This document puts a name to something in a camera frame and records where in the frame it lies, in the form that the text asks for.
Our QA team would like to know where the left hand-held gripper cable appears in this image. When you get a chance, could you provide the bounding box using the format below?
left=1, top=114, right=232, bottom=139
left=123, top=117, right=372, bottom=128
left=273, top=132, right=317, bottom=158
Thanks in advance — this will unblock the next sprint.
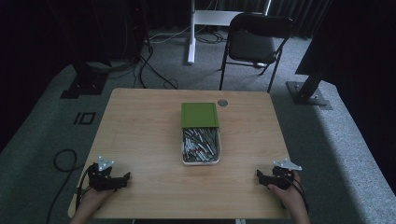
left=75, top=163, right=94, bottom=206

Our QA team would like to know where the hand-held gripper cable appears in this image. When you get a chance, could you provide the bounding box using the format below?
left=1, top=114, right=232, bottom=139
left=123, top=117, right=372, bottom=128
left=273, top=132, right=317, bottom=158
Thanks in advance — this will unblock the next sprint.
left=75, top=163, right=94, bottom=206
left=288, top=174, right=310, bottom=215

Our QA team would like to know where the right hand-held gripper cable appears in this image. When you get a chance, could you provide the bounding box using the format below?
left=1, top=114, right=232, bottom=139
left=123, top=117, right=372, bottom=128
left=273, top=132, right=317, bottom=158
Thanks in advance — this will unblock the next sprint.
left=288, top=174, right=310, bottom=215

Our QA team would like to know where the white floor cable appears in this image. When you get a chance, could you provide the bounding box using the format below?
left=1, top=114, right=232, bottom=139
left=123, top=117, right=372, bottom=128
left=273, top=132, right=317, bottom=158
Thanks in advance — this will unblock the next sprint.
left=148, top=25, right=192, bottom=45

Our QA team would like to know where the black folding chair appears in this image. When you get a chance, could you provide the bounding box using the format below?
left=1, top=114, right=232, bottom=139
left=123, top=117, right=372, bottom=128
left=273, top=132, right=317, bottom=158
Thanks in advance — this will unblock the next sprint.
left=219, top=11, right=296, bottom=94

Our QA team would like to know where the black floor cable bundle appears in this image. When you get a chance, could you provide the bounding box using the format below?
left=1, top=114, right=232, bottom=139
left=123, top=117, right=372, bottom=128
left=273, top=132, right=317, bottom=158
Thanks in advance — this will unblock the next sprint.
left=83, top=18, right=179, bottom=91

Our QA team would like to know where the white drawer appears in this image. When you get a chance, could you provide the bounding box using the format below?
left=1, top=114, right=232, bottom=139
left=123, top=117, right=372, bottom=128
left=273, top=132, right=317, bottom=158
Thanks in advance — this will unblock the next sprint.
left=180, top=126, right=222, bottom=166

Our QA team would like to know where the black slanted stand with base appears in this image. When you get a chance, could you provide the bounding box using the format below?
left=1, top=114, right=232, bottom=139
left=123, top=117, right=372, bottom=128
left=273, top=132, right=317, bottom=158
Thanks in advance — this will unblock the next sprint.
left=286, top=0, right=334, bottom=111

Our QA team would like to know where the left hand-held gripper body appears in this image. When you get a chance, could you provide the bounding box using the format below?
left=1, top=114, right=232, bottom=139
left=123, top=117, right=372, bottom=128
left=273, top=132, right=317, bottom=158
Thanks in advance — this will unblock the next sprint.
left=86, top=156, right=126, bottom=192

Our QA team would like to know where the pile of grey pens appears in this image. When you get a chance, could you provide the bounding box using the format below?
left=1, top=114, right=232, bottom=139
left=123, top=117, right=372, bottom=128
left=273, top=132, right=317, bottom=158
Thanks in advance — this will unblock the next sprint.
left=182, top=127, right=220, bottom=163

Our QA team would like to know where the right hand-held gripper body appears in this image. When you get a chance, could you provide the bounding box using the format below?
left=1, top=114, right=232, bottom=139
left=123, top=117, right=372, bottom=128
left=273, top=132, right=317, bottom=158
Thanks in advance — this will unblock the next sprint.
left=264, top=159, right=304, bottom=191

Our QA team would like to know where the black looped floor cable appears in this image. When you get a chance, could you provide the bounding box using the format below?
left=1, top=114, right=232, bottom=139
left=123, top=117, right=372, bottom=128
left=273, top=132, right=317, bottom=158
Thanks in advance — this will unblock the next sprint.
left=45, top=148, right=86, bottom=224

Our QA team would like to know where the person's right hand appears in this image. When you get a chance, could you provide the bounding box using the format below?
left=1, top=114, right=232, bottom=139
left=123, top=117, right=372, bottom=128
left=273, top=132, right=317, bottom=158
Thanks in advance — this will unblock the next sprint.
left=266, top=171, right=308, bottom=218

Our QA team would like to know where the green box lid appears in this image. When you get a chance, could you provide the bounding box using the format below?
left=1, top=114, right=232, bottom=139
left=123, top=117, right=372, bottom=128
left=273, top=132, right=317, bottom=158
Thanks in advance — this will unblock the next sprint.
left=180, top=102, right=220, bottom=130

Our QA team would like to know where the person's left hand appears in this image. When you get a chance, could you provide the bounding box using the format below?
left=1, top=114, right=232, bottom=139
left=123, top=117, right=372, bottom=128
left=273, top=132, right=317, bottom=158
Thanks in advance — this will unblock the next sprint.
left=75, top=188, right=117, bottom=218

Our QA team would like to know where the black stand with base plate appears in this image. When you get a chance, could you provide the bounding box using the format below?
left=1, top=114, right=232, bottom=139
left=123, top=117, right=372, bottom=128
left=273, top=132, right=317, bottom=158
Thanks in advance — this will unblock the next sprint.
left=60, top=0, right=112, bottom=100

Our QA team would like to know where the white desk frame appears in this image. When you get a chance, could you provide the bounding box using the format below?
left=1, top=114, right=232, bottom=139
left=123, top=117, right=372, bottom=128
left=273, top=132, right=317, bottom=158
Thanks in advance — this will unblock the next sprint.
left=186, top=0, right=273, bottom=65

